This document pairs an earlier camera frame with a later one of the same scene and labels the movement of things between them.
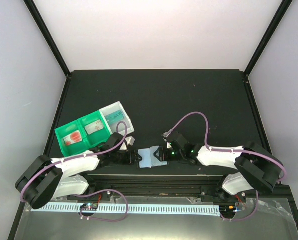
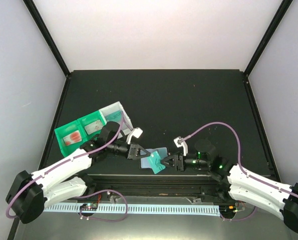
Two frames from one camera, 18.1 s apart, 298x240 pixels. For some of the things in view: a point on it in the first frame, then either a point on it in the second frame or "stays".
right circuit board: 227,210 stays
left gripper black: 131,159 to 132,152
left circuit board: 89,207 stays
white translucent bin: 116,119 stays
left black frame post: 47,35 stays
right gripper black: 163,155 to 178,161
